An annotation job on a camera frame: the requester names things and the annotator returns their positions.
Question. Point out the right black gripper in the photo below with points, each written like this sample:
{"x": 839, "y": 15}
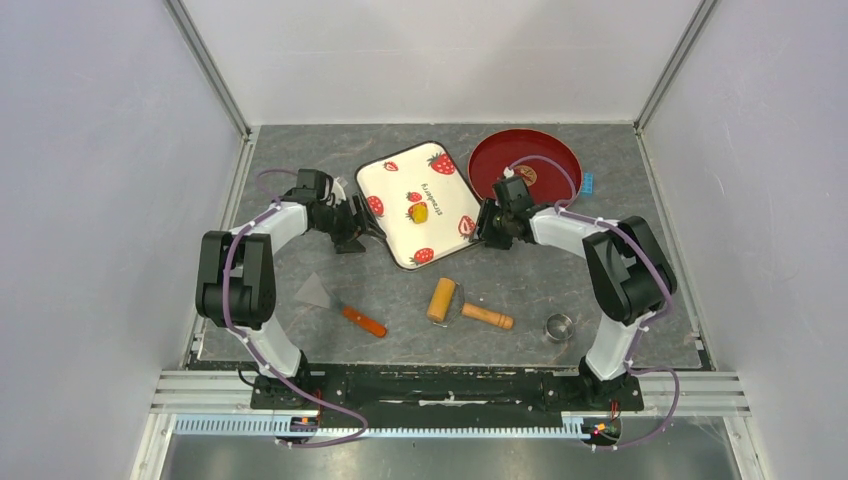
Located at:
{"x": 485, "y": 230}

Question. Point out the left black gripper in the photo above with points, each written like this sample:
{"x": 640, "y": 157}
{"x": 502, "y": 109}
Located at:
{"x": 346, "y": 242}

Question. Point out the yellow dough piece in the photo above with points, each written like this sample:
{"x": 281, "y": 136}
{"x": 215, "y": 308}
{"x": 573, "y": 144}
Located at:
{"x": 418, "y": 213}

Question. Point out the white strawberry print tray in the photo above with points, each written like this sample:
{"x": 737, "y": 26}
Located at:
{"x": 422, "y": 173}

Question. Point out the wooden dough roller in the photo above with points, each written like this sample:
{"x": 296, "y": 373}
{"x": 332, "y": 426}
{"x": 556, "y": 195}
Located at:
{"x": 448, "y": 302}

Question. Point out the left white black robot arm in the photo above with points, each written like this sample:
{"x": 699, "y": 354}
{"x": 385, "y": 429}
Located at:
{"x": 236, "y": 280}

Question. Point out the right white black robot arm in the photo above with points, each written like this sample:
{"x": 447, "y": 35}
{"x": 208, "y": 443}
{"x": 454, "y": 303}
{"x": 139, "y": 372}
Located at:
{"x": 632, "y": 280}

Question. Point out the round red plate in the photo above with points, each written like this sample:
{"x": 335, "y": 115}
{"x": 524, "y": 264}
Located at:
{"x": 549, "y": 168}

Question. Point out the small blue plastic piece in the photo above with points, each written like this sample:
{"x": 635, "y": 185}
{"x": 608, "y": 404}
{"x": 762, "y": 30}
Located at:
{"x": 587, "y": 185}

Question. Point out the orange handled metal scraper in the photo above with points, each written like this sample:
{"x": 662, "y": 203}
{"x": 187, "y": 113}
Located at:
{"x": 314, "y": 292}

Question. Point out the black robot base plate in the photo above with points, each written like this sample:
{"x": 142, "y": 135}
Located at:
{"x": 459, "y": 396}

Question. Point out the aluminium frame rail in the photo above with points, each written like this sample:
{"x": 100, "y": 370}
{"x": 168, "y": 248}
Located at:
{"x": 217, "y": 403}

